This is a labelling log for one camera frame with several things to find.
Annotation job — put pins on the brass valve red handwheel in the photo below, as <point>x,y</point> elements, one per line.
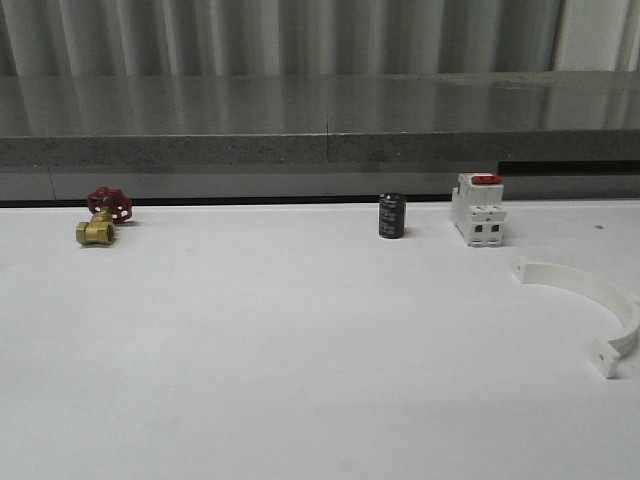
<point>109,207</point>

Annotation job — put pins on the white half pipe clamp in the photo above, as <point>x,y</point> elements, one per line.
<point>605,353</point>

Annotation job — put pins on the grey stone counter ledge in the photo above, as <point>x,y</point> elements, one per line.
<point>551,135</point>

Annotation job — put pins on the black cylindrical capacitor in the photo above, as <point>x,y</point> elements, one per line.
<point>392,212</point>

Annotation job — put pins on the white circuit breaker red switch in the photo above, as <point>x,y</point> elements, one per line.
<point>477,210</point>

